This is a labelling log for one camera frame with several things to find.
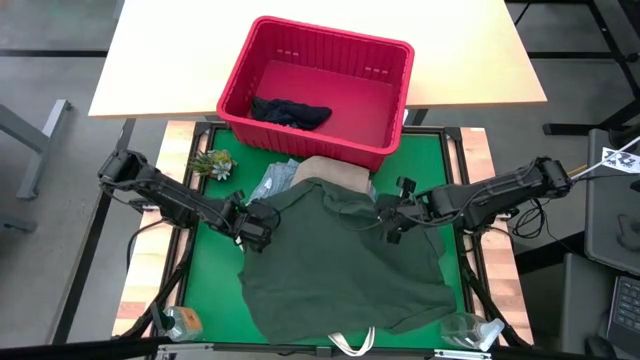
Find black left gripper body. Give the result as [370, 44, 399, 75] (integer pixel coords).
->
[232, 199, 282, 254]

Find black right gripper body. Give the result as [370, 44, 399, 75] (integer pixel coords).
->
[376, 193, 437, 246]

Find light blue denim jeans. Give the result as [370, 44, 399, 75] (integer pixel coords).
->
[247, 158, 379, 205]

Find dark green garment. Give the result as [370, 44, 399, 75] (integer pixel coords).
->
[237, 177, 458, 346]

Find khaki button shirt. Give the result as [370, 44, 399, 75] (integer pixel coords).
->
[289, 155, 372, 196]

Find red plastic laundry bin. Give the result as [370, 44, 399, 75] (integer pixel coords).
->
[216, 15, 416, 173]

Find small potted succulent plant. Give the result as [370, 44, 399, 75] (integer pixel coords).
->
[188, 148, 238, 182]

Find green table mat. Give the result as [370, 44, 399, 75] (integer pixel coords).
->
[183, 128, 469, 349]

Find black garment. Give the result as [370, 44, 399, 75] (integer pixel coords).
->
[248, 96, 334, 132]

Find clear bottle with orange label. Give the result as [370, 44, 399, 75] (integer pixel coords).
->
[162, 305, 205, 341]

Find clear spray bottle white nozzle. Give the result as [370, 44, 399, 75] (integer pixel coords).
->
[439, 312, 506, 352]

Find white printed tote bag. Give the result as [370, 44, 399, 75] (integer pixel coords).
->
[327, 326, 377, 358]

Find light wood desk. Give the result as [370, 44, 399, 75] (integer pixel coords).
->
[88, 0, 548, 119]

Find dark grey box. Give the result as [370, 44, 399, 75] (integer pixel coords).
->
[559, 252, 616, 354]

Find grey cabinet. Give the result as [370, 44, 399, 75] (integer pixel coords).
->
[583, 128, 640, 276]

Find black bar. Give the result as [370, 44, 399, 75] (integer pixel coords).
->
[0, 335, 174, 360]

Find grey desk leg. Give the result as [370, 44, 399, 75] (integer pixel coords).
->
[0, 98, 75, 201]

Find black keyboard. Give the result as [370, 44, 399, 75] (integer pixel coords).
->
[605, 274, 640, 346]

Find black metal table frame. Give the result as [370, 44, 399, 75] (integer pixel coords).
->
[149, 121, 501, 359]

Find black cable bundle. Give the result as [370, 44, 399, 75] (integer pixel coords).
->
[509, 197, 551, 240]

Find white cable with printed tag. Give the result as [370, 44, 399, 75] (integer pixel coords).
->
[569, 134, 640, 180]

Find black desk frame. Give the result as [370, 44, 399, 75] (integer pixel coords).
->
[504, 0, 640, 136]

